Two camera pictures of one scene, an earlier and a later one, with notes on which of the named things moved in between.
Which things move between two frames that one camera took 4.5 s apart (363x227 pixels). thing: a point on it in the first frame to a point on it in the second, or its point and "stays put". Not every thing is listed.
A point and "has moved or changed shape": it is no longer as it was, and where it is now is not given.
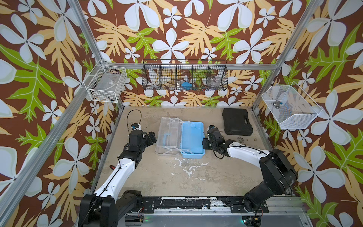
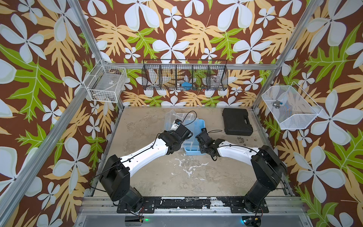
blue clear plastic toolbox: [176, 137] has moved or changed shape
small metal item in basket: [277, 104] stays put
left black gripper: [148, 137] to [167, 133]
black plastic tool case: [237, 122] stays put
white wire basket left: [106, 83] stays put
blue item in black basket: [186, 85] stays put
